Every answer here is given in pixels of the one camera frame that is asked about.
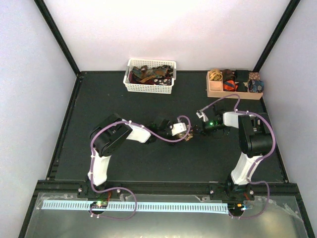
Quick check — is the black rolled tie front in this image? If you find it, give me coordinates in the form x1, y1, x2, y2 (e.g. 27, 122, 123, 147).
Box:
235, 82, 249, 92

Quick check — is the black frame post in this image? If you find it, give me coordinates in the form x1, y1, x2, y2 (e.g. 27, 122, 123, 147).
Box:
252, 0, 300, 72
34, 0, 80, 76

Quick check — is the pile of ties in basket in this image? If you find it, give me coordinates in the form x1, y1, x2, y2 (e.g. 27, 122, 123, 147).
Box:
128, 65, 174, 86

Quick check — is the white slotted cable duct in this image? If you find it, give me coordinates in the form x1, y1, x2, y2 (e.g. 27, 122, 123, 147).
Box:
41, 200, 228, 215

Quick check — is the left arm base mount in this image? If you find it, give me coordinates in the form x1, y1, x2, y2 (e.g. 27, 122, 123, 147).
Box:
76, 183, 124, 199

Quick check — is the dark red rolled tie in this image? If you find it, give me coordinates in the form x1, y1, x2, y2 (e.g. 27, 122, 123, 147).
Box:
222, 69, 236, 81

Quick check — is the wooden compartment tray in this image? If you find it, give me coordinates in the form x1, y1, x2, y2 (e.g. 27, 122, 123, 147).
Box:
206, 71, 263, 100

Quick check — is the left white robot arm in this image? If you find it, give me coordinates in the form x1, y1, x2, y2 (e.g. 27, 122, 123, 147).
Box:
88, 114, 191, 198

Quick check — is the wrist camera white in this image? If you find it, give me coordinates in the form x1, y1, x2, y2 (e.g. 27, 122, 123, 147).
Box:
170, 122, 187, 136
196, 111, 209, 122

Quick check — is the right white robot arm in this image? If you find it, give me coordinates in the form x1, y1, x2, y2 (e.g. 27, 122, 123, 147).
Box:
196, 109, 276, 200

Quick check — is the right black frame post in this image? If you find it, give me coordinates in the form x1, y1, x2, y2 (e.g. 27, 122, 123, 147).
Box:
252, 0, 300, 72

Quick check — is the orange blue rolled tie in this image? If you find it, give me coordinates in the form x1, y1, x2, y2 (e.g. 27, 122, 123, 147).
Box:
223, 80, 236, 92

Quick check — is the paisley patterned necktie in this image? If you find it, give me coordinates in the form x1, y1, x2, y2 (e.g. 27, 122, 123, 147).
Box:
176, 125, 193, 141

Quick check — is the clear acrylic sheet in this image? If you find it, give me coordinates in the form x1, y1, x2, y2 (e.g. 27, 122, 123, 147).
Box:
20, 193, 309, 238

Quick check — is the white plastic basket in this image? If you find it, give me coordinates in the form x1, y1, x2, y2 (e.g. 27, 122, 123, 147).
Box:
123, 58, 176, 94

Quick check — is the left black frame post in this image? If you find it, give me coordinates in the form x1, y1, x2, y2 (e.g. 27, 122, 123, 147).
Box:
34, 0, 80, 76

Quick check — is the purple cable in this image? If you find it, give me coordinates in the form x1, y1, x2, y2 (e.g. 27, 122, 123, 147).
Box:
89, 115, 191, 220
200, 93, 276, 220

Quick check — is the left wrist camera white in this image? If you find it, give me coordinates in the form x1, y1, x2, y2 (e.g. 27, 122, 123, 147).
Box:
170, 122, 187, 136

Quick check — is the black rolled tie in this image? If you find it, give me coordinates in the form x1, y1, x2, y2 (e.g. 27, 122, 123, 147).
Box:
235, 82, 249, 92
234, 70, 250, 82

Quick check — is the blue patterned rolled tie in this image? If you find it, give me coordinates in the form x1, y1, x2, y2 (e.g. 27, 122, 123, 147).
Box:
248, 79, 264, 93

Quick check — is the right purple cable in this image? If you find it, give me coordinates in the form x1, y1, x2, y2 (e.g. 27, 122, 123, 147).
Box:
200, 93, 276, 220

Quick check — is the brown patterned rolled tie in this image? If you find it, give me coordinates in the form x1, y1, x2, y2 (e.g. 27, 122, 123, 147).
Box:
249, 72, 260, 81

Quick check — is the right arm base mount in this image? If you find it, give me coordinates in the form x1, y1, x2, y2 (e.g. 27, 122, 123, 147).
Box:
209, 183, 254, 202

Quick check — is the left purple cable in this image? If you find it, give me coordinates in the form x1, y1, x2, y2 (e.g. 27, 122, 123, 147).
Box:
89, 115, 191, 220

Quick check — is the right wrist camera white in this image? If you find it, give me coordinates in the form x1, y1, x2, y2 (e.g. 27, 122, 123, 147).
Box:
196, 111, 209, 122

